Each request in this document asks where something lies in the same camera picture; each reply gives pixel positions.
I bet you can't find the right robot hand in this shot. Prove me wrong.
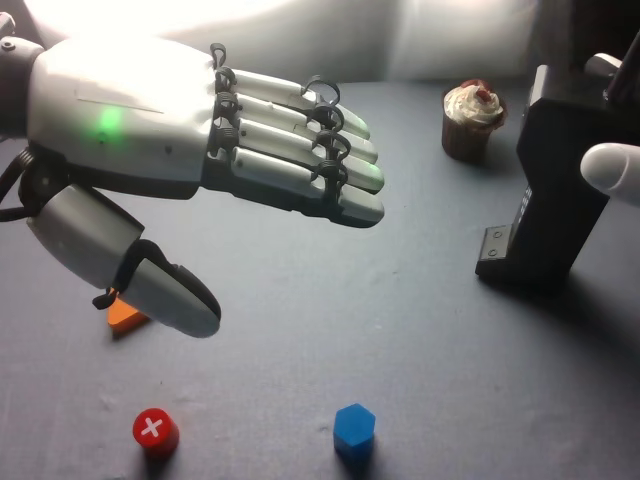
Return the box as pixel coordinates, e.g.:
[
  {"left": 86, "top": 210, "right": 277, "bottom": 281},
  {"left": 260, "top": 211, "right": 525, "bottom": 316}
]
[{"left": 572, "top": 0, "right": 640, "bottom": 211}]

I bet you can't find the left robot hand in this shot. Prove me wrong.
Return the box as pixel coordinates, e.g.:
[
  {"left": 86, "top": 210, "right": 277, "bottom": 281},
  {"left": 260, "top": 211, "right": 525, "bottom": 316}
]
[{"left": 19, "top": 37, "right": 386, "bottom": 340}]

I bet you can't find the black phone-shaped device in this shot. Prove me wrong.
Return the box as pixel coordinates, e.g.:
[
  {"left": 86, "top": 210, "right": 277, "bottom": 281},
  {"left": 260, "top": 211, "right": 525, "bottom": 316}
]
[{"left": 474, "top": 47, "right": 640, "bottom": 292}]

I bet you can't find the toy cupcake with white frosting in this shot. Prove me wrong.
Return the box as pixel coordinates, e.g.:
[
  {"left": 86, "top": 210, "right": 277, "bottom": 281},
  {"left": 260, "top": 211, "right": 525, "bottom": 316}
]
[{"left": 441, "top": 78, "right": 507, "bottom": 164}]

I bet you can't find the orange triangular block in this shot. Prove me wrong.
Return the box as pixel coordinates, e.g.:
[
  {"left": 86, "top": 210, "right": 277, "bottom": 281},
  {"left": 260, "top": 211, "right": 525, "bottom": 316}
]
[{"left": 107, "top": 287, "right": 151, "bottom": 335}]

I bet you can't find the white backdrop cloth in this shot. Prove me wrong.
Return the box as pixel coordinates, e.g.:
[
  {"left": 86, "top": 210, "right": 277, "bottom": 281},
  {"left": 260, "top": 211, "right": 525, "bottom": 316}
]
[{"left": 0, "top": 0, "right": 576, "bottom": 87}]

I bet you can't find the grey table cloth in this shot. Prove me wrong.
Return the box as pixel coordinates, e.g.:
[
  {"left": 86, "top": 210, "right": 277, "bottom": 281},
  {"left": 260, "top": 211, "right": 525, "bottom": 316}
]
[{"left": 0, "top": 69, "right": 640, "bottom": 480}]

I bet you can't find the red cylinder block white cross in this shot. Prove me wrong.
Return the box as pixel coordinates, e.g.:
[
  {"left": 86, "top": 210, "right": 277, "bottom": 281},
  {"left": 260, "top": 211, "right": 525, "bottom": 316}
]
[{"left": 132, "top": 407, "right": 181, "bottom": 457}]

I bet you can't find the blue hexagonal block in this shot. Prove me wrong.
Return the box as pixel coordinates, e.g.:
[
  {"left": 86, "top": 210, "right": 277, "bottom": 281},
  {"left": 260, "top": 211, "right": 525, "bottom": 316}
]
[{"left": 333, "top": 402, "right": 377, "bottom": 457}]

